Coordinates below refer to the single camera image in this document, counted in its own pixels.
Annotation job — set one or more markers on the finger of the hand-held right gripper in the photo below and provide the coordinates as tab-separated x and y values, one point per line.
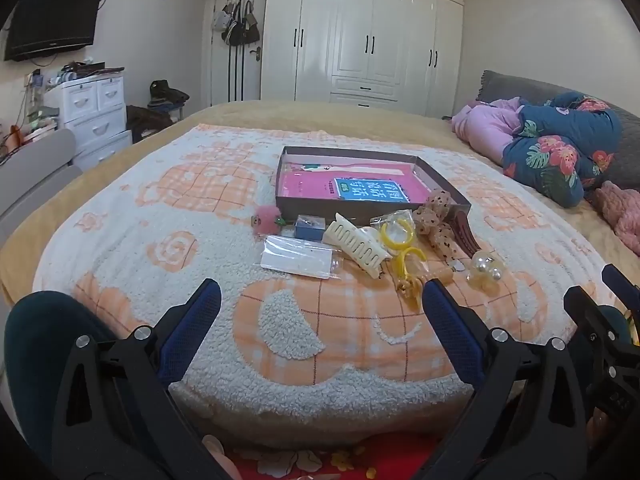
622	282
590	315

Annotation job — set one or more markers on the cream hair claw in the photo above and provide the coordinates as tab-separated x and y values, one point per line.
350	245

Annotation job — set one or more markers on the red floral cloth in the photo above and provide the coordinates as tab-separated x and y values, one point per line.
310	462

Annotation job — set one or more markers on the white door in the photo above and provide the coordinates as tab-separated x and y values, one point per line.
220	75

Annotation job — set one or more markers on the yellow spiral hair clip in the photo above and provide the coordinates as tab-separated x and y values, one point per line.
400	266

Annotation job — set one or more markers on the grey pillow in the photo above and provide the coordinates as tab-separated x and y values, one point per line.
505	85

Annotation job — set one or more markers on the person's teal trouser leg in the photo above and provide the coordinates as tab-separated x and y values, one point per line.
40	330

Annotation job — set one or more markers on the shallow brown cardboard box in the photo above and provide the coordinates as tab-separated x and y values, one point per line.
370	212

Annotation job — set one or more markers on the white drawer cabinet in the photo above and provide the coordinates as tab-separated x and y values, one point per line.
95	115

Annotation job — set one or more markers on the beige polka dot bow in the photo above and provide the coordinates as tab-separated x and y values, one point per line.
435	220

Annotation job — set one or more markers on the dark brown hanging handbag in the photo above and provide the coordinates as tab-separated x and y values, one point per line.
252	30

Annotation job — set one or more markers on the pink quilt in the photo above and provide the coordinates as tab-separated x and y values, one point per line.
487	125

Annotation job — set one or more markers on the white card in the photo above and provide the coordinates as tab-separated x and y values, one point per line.
295	257

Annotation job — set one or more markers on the black wall television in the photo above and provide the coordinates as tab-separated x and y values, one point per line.
55	20

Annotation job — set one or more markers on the clutter on drawer cabinet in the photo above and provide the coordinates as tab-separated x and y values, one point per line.
85	71

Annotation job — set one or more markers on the pink fluffy cloth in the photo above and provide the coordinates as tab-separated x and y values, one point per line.
622	210

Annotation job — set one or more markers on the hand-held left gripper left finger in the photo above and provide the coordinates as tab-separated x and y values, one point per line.
192	325

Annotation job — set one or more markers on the bed with yellow sheet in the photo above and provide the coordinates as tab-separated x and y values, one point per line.
350	112

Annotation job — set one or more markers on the orange and white fleece blanket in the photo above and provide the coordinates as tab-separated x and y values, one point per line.
200	210

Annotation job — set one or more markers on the grey chair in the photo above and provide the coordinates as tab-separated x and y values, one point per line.
35	170

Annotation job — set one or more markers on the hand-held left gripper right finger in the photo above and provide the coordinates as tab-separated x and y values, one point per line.
450	330

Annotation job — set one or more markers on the maroon snap hair clip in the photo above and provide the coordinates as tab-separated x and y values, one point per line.
465	235

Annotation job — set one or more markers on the small clear-lid jewelry box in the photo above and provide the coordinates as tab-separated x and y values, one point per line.
307	229

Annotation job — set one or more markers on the white hanging handbag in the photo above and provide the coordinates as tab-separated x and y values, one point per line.
218	20

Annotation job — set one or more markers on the blue floral quilt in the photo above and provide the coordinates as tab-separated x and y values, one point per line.
555	155

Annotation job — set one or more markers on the dark clothes pile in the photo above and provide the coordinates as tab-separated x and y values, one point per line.
167	92

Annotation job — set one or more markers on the white wardrobe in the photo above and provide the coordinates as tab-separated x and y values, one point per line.
370	35

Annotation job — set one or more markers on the dark brown bag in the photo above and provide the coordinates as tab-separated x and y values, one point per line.
147	120

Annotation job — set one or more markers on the black hanging handbag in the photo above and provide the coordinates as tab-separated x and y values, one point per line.
235	32

